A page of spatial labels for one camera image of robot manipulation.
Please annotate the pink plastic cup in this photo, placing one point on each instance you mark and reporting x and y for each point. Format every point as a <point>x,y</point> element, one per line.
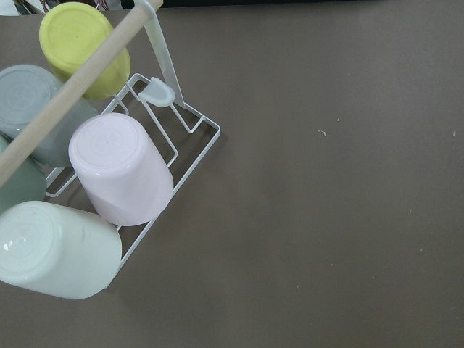
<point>120,169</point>

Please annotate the white plastic cup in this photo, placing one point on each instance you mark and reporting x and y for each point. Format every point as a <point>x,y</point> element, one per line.
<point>58,250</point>

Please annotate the mint plastic cup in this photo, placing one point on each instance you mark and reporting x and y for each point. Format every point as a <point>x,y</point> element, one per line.
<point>27,184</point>

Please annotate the yellow plastic cup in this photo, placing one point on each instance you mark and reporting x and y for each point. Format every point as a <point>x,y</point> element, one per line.
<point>69,34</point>

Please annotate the grey plastic cup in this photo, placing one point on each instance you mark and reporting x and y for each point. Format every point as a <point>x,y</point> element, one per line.
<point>25,90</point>

